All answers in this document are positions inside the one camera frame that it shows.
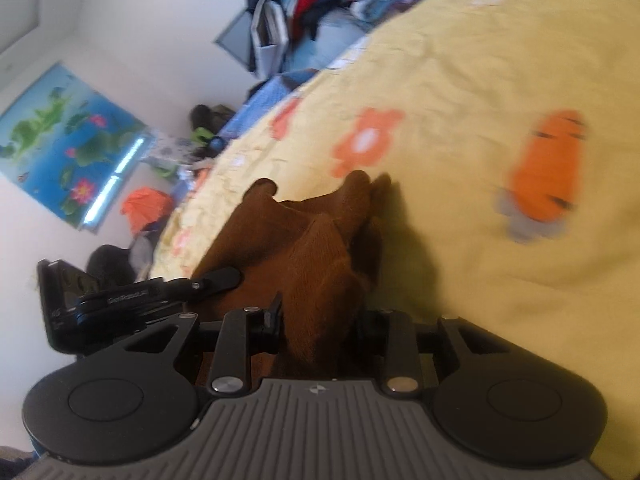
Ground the blue striped cloth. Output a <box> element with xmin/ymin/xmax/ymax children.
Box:
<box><xmin>220</xmin><ymin>67</ymin><xmax>322</xmax><ymax>144</ymax></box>

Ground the lotus pond wall poster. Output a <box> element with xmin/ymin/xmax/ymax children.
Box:
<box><xmin>0</xmin><ymin>62</ymin><xmax>152</xmax><ymax>232</ymax></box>

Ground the orange cloth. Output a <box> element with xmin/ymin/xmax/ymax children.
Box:
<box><xmin>121</xmin><ymin>186</ymin><xmax>174</xmax><ymax>237</ymax></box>

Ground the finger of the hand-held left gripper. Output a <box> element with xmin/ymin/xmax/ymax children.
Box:
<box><xmin>190</xmin><ymin>266</ymin><xmax>244</xmax><ymax>302</ymax></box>

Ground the yellow carrot print bedsheet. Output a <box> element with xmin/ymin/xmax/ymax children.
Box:
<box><xmin>150</xmin><ymin>0</ymin><xmax>640</xmax><ymax>466</ymax></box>

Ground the brown knit garment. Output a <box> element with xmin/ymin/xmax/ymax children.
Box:
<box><xmin>182</xmin><ymin>170</ymin><xmax>394</xmax><ymax>382</ymax></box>

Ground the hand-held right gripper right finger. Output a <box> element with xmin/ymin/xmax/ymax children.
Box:
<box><xmin>353</xmin><ymin>310</ymin><xmax>506</xmax><ymax>395</ymax></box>

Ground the pile of mixed clothes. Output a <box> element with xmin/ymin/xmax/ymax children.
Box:
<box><xmin>240</xmin><ymin>0</ymin><xmax>442</xmax><ymax>79</ymax></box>

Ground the black cloth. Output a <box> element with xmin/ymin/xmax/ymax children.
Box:
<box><xmin>87</xmin><ymin>244</ymin><xmax>137</xmax><ymax>287</ymax></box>

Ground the grey flat panel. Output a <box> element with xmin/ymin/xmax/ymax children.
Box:
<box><xmin>215</xmin><ymin>10</ymin><xmax>252</xmax><ymax>69</ymax></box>

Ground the dark bag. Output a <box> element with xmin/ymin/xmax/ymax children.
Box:
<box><xmin>190</xmin><ymin>104</ymin><xmax>236</xmax><ymax>134</ymax></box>

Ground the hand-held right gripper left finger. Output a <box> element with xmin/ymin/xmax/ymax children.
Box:
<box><xmin>120</xmin><ymin>292</ymin><xmax>286</xmax><ymax>396</ymax></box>

